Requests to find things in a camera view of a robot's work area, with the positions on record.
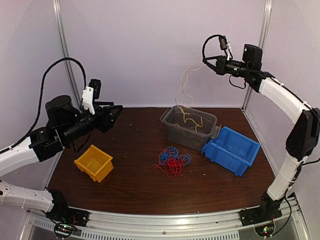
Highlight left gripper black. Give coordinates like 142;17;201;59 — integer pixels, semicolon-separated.
60;101;123;145

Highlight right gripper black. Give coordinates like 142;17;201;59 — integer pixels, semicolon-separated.
203;54;251;78

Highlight yellow cable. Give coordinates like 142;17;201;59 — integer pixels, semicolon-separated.
173;122;205;147
174;54;205;132

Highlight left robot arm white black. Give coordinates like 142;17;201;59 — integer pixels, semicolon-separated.
0;95;123;222

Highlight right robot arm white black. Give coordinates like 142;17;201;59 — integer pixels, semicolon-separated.
202;43;320;221

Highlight yellow plastic bin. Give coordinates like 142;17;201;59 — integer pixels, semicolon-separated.
73;144;114;183

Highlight clear grey plastic container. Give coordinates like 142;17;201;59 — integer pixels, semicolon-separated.
160;105;222;152

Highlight blue plastic bin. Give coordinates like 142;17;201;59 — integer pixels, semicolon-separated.
201;126;261;177

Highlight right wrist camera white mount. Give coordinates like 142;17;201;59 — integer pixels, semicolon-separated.
218;35;233;61

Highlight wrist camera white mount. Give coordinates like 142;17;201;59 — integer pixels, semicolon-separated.
81;79;102;115
218;35;233;61

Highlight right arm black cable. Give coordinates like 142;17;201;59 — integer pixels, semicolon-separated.
201;34;223;61

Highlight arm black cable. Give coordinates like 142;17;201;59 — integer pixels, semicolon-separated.
201;34;223;61
4;57;87;151

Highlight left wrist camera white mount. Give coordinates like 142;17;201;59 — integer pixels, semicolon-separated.
81;79;102;115

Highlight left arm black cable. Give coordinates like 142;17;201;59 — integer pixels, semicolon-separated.
4;57;87;151

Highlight right aluminium corner post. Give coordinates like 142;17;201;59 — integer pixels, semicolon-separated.
241;0;273;113

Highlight aluminium corner post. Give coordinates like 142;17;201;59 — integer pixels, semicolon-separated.
52;0;81;109
241;0;273;113

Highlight blue cable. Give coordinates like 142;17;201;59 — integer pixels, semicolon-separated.
158;146;193;166

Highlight red cable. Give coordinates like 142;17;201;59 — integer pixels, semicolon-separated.
152;148;185;179

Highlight left aluminium corner post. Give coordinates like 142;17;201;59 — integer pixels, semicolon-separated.
52;0;81;109

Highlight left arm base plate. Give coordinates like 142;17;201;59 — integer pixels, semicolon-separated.
46;204;89;227

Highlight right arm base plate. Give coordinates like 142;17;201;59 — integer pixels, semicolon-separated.
238;206;282;227

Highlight aluminium front rail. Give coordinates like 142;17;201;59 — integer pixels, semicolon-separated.
24;197;306;240

